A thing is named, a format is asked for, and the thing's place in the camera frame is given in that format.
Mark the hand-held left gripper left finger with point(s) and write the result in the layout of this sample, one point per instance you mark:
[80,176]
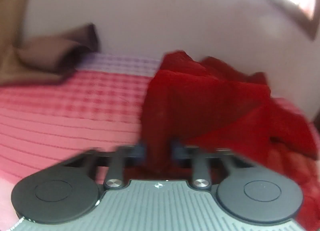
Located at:
[140,151]

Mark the red hooded puffer jacket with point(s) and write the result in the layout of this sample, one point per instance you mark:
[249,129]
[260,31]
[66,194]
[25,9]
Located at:
[205,100]

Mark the pink checkered bedsheet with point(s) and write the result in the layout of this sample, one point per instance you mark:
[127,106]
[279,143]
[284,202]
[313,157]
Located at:
[70,110]

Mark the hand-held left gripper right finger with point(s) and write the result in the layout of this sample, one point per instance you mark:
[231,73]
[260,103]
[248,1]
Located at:
[175,151]

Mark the tan curtain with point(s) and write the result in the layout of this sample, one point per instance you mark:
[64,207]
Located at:
[12,20]

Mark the brown cloth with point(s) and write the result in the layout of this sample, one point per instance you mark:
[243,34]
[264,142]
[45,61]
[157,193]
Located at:
[62,48]

